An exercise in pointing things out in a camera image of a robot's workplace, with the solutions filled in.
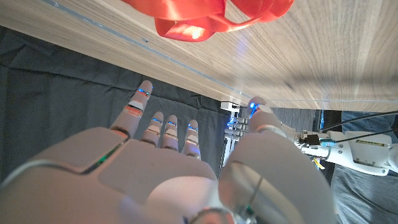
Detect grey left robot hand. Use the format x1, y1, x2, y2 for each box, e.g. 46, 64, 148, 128
223, 115, 321, 149

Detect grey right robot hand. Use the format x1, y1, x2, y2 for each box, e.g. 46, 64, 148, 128
0, 80, 339, 224

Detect orange satin ribbon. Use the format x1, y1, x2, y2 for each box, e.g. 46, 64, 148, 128
121, 0, 295, 43

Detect white power strip box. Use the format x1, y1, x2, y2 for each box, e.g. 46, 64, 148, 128
220, 101, 241, 113

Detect white shelf cabinet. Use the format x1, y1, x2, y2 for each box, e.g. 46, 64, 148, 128
221, 136, 239, 170

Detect black fabric backdrop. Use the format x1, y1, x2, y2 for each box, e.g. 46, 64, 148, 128
0, 25, 231, 184

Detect person leg in jeans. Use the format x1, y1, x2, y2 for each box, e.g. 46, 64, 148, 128
330, 111, 398, 224

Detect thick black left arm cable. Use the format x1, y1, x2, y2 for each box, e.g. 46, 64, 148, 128
321, 110, 398, 133

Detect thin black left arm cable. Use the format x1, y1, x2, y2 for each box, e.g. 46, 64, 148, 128
335, 126, 398, 144

